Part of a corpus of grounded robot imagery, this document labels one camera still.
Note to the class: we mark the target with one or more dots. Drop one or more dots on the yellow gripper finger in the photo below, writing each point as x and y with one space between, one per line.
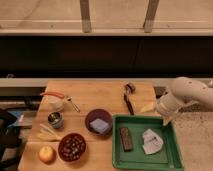
166 120
151 107

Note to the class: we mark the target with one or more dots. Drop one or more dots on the white towel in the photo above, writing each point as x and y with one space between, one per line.
153 143

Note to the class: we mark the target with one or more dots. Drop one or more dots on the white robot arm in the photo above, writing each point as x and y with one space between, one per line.
182 92

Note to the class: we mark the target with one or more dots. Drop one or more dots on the green plastic tray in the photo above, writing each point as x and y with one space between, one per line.
168 159

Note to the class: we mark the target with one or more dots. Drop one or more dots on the black dish brush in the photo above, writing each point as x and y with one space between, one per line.
129 89

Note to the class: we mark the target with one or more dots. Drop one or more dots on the brown chocolate bar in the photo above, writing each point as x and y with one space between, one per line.
126 139

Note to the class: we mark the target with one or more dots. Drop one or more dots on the purple bowl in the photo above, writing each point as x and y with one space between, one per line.
98 113

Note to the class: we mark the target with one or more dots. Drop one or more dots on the blue sponge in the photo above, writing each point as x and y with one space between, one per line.
99 125

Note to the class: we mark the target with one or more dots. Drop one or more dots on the wooden cutting board table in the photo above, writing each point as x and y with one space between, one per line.
87 95

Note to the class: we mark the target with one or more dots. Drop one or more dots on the dark red bowl of beans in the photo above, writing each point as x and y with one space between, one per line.
72 147

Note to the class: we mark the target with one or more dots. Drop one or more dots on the small metal cup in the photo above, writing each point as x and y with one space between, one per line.
55 120

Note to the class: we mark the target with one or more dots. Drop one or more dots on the yellow apple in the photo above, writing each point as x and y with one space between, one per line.
46 154

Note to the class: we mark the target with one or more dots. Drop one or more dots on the black chair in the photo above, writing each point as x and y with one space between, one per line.
8 138

